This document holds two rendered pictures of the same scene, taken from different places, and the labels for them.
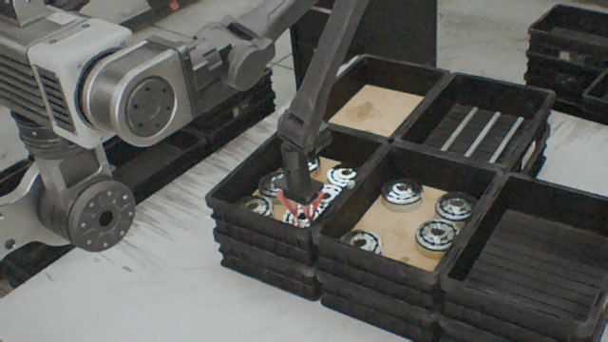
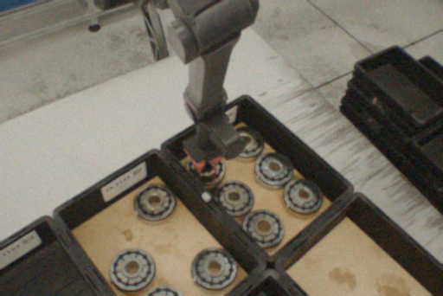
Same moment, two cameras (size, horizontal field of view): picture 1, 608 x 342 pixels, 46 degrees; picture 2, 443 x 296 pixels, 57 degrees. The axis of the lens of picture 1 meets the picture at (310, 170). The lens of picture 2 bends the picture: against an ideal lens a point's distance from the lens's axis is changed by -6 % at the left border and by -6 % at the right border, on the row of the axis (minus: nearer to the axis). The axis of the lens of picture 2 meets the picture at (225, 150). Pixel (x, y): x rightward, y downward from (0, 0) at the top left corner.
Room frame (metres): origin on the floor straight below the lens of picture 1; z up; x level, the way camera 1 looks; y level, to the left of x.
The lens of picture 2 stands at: (1.45, -0.58, 1.77)
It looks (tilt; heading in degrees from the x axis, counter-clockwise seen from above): 53 degrees down; 98
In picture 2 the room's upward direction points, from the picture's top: 7 degrees clockwise
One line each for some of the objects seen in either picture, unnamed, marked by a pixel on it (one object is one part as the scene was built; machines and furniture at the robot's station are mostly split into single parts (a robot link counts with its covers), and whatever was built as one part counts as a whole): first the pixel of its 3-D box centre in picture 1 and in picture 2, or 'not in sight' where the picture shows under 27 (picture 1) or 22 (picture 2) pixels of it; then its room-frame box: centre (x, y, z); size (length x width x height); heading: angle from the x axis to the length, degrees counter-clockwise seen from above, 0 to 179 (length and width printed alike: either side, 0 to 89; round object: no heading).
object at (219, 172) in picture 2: (303, 218); (205, 167); (1.32, 0.03, 0.87); 0.10 x 0.10 x 0.01
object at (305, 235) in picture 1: (299, 172); (256, 170); (1.45, 0.03, 0.92); 0.40 x 0.30 x 0.02; 144
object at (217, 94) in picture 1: (222, 127); not in sight; (2.59, 0.34, 0.37); 0.40 x 0.30 x 0.45; 137
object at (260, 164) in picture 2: (277, 183); (274, 168); (1.49, 0.09, 0.86); 0.10 x 0.10 x 0.01
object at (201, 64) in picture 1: (188, 67); not in sight; (1.02, 0.17, 1.45); 0.09 x 0.08 x 0.12; 47
